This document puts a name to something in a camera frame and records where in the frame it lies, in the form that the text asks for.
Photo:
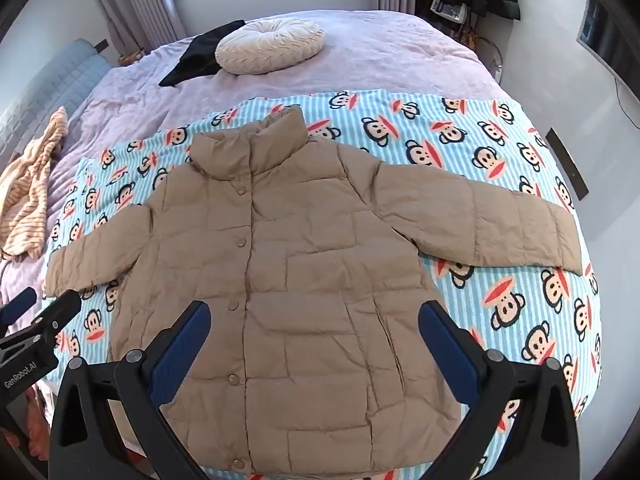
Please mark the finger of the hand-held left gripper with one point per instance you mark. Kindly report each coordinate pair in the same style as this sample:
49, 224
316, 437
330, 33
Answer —
17, 305
57, 312

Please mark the black cloth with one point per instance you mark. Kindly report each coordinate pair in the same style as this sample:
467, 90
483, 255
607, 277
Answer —
200, 60

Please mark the orange striped cloth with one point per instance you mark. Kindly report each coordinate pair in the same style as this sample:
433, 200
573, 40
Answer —
30, 185

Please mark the black wall screen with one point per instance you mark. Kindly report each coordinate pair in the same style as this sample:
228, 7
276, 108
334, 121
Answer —
597, 25

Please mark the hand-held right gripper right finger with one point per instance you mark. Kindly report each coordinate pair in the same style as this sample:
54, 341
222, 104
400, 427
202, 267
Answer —
446, 355

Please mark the monkey print striped blanket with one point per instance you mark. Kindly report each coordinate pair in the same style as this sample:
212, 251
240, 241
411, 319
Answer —
425, 125

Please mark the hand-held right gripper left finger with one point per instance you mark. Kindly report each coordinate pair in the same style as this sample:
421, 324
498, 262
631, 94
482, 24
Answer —
184, 352

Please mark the pale blue padded headboard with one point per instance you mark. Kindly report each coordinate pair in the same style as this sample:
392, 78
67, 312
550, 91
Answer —
50, 80

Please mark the dark narrow panel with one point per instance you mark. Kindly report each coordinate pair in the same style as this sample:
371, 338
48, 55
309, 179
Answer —
566, 165

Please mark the blue printed box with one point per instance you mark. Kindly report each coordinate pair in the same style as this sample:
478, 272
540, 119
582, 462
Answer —
449, 10

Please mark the round cream cushion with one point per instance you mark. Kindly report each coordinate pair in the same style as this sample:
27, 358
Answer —
270, 44

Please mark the beige puffer jacket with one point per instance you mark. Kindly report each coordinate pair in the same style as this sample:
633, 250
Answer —
300, 260

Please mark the lilac bedspread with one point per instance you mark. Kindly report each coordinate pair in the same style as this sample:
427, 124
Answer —
375, 60

